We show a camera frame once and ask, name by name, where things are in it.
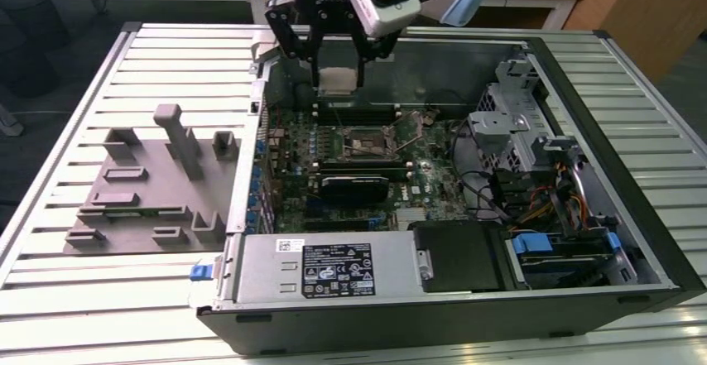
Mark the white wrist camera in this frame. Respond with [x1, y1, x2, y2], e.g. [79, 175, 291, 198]
[351, 0, 425, 38]

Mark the black graphics card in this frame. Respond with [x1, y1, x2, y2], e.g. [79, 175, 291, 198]
[318, 175, 391, 208]

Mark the dark office chair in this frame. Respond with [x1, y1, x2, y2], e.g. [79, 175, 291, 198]
[0, 0, 74, 99]

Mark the orange yellow wire bundle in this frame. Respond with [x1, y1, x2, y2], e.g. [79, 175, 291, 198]
[527, 161, 595, 236]

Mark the silver square CPU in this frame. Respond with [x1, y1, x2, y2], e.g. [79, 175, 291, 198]
[322, 66, 358, 96]

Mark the CPU socket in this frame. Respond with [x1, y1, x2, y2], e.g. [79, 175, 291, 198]
[341, 123, 403, 163]

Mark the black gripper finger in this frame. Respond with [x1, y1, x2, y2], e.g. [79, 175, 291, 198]
[265, 0, 331, 89]
[331, 3, 401, 89]

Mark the blue case latch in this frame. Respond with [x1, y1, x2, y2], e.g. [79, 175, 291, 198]
[189, 259, 215, 282]

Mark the silver drive cage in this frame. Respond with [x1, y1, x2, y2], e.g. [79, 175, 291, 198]
[466, 59, 557, 172]

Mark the silver power supply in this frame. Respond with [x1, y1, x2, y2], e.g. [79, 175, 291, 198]
[230, 232, 431, 302]

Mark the silver chipset heatsink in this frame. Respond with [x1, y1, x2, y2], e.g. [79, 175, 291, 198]
[395, 209, 431, 224]

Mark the black expansion slot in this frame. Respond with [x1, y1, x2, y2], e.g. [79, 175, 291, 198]
[302, 219, 370, 233]

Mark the black drive bay box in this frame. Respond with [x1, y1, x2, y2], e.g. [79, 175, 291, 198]
[411, 220, 509, 295]

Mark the blue disk carrier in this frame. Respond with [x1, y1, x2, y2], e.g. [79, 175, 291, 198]
[509, 232, 625, 290]

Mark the black PC case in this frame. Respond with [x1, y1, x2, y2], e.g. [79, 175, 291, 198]
[190, 29, 707, 358]

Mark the green RAM stick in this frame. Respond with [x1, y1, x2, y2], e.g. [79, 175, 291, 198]
[103, 209, 187, 219]

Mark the wooden cabinet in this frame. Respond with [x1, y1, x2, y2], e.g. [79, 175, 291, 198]
[566, 0, 707, 87]

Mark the green motherboard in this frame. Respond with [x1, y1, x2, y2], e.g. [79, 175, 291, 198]
[263, 106, 479, 234]

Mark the grey parts rack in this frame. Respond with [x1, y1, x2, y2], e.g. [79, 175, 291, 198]
[62, 103, 242, 255]

